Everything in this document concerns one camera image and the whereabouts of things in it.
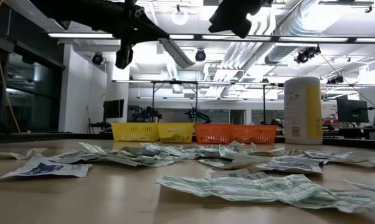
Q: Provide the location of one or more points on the white alcohol pad packet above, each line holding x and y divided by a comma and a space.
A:
44, 169
75, 157
290, 168
299, 159

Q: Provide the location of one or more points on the black ceiling camera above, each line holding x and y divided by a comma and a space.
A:
200, 56
97, 58

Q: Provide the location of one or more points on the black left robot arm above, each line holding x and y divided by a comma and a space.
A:
81, 12

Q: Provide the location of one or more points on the yellow plastic basket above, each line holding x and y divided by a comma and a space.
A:
175, 132
134, 132

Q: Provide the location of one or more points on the orange plastic basket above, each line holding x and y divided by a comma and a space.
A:
254, 134
214, 133

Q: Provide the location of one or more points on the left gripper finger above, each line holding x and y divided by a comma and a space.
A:
148, 37
151, 26

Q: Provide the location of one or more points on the neighbour rig robot arm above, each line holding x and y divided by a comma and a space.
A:
198, 115

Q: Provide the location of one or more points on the computer monitor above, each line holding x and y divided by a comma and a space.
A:
352, 110
113, 109

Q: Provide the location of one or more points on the black track spotlights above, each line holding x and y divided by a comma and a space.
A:
302, 57
335, 80

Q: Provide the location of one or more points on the white antiseptic towelette packet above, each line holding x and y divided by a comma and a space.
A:
327, 154

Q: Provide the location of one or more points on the LED light bar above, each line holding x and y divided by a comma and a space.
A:
312, 39

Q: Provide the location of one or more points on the white yellow wipes canister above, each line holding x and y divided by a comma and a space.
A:
299, 112

